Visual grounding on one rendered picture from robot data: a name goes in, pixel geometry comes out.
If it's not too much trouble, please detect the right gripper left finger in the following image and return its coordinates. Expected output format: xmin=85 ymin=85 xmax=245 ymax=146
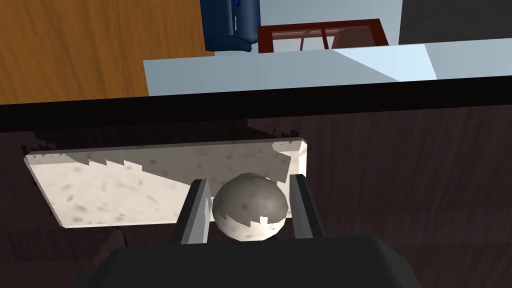
xmin=171 ymin=178 xmax=212 ymax=246

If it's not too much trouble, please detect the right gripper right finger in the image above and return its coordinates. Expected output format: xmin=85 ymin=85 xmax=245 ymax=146
xmin=288 ymin=173 xmax=326 ymax=240

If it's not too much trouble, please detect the white marble ball knob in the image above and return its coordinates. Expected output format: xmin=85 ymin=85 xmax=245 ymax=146
xmin=211 ymin=172 xmax=290 ymax=243

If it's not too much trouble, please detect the white marble drawer front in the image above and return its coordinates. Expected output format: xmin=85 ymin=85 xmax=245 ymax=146
xmin=23 ymin=137 xmax=308 ymax=229

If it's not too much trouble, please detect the red brown wooden chair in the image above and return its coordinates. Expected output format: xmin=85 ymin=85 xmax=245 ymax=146
xmin=257 ymin=18 xmax=390 ymax=54

